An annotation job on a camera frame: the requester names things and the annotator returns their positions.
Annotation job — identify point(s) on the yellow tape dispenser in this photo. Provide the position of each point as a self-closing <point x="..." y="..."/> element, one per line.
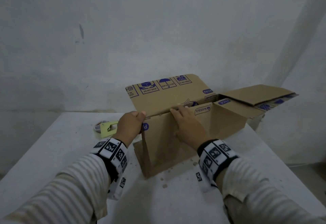
<point x="108" y="129"/>

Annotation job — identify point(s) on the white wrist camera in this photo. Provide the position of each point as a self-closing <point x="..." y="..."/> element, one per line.
<point x="203" y="183"/>
<point x="118" y="185"/>

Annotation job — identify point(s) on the brown cardboard box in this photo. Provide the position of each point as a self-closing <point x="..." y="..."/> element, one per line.
<point x="163" y="145"/>

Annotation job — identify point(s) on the person's left forearm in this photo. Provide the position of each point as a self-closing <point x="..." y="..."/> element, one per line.
<point x="58" y="193"/>

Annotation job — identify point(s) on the person's left hand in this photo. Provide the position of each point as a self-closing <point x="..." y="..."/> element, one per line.
<point x="128" y="127"/>

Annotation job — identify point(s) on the person's right forearm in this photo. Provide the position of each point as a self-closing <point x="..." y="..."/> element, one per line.
<point x="259" y="201"/>

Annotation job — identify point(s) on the person's right hand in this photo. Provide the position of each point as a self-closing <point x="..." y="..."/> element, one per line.
<point x="191" y="127"/>

